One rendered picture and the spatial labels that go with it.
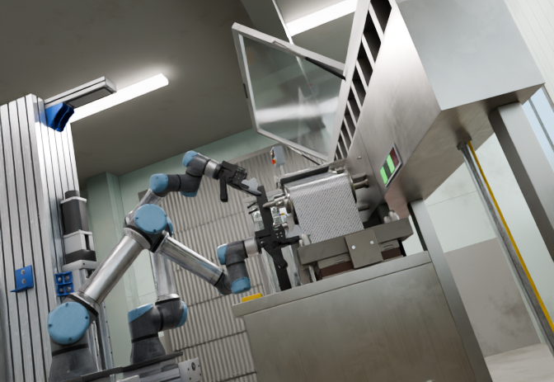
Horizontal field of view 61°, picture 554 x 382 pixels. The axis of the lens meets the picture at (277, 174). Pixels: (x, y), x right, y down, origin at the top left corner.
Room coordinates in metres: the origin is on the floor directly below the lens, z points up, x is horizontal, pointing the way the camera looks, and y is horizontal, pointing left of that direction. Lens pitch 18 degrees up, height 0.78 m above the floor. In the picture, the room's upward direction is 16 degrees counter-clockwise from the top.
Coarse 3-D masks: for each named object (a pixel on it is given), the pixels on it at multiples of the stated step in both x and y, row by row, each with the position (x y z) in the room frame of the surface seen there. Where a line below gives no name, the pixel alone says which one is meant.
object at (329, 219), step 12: (324, 204) 1.82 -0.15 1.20; (336, 204) 1.82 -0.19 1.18; (348, 204) 1.82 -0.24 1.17; (300, 216) 1.81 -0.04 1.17; (312, 216) 1.81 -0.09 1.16; (324, 216) 1.81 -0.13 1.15; (336, 216) 1.82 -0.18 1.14; (348, 216) 1.82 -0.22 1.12; (312, 228) 1.81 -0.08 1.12; (324, 228) 1.81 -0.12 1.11; (336, 228) 1.82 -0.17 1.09; (348, 228) 1.82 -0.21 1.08; (360, 228) 1.82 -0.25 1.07; (312, 240) 1.81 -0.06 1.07
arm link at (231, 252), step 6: (240, 240) 1.78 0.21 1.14; (222, 246) 1.77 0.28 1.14; (228, 246) 1.77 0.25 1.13; (234, 246) 1.76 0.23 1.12; (240, 246) 1.76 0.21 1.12; (222, 252) 1.76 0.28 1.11; (228, 252) 1.76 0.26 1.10; (234, 252) 1.76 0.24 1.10; (240, 252) 1.77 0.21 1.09; (246, 252) 1.84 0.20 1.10; (222, 258) 1.76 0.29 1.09; (228, 258) 1.76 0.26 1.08; (234, 258) 1.76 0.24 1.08; (240, 258) 1.77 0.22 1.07; (222, 264) 1.79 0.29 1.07; (228, 264) 1.82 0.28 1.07
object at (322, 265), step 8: (392, 240) 1.64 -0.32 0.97; (384, 248) 1.63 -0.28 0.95; (392, 248) 1.64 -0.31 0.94; (336, 256) 1.63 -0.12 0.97; (344, 256) 1.63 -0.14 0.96; (384, 256) 1.64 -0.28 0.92; (392, 256) 1.64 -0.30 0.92; (400, 256) 1.64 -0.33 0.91; (320, 264) 1.62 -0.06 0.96; (328, 264) 1.62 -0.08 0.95; (336, 264) 1.63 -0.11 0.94; (344, 264) 1.63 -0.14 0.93; (352, 264) 1.63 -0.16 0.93; (376, 264) 1.63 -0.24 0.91; (320, 272) 1.68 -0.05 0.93; (328, 272) 1.63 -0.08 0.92; (336, 272) 1.63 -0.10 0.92; (344, 272) 1.63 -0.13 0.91
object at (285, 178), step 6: (330, 162) 2.13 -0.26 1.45; (336, 162) 2.12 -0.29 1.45; (342, 162) 2.16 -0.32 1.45; (306, 168) 2.12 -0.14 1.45; (312, 168) 2.12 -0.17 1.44; (318, 168) 2.11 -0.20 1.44; (324, 168) 2.14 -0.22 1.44; (330, 168) 2.19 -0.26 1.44; (288, 174) 2.11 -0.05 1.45; (294, 174) 2.12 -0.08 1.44; (300, 174) 2.12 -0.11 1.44; (306, 174) 2.15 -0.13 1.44; (312, 174) 2.18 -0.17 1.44; (276, 180) 2.10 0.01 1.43; (282, 180) 2.13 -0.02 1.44; (288, 180) 2.16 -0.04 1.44; (294, 180) 2.19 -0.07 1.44; (276, 186) 2.17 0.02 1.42
